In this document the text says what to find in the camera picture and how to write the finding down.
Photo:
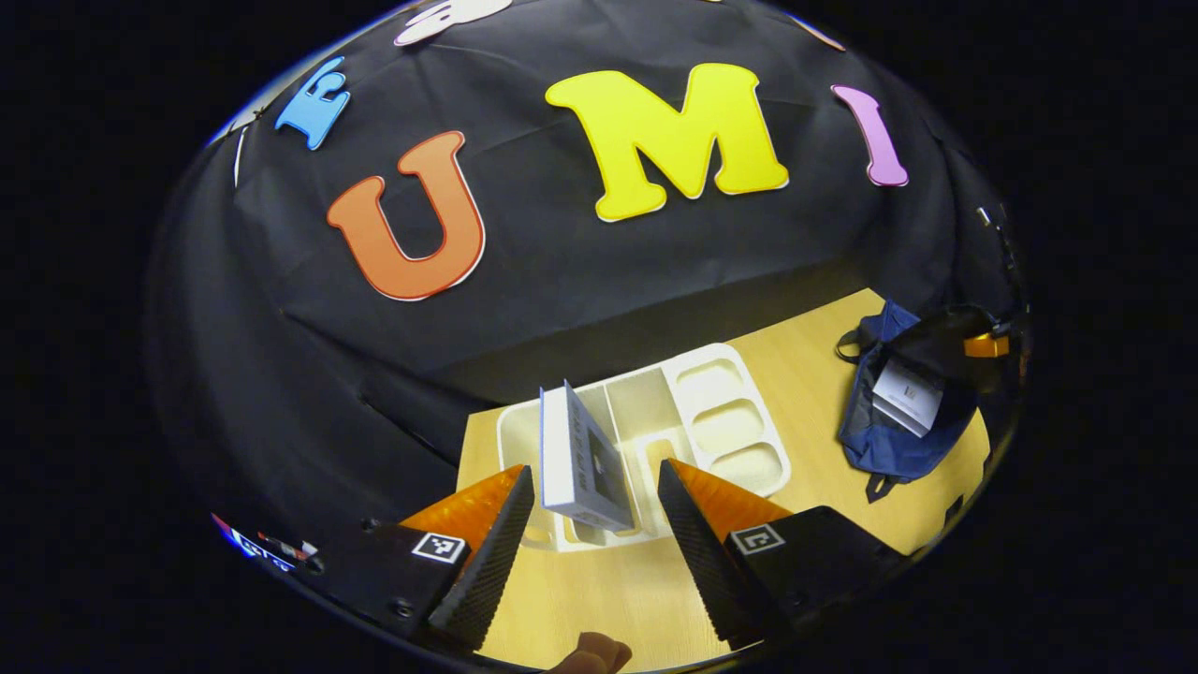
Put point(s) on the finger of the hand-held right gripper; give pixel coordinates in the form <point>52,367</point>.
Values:
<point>985,345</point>

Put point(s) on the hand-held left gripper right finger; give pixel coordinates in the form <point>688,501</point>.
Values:
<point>711,562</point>

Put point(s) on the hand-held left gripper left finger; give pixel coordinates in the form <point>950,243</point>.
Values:
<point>487,562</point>

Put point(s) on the white cover book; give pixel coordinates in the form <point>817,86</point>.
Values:
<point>906,398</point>

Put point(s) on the grey cover book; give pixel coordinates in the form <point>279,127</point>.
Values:
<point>576,468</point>

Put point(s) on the white bookshelf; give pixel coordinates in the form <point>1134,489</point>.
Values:
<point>721,426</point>

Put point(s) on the blue schoolbag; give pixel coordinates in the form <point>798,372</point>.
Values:
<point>880,449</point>

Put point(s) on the black backdrop cloth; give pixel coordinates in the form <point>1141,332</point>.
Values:
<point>524,309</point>

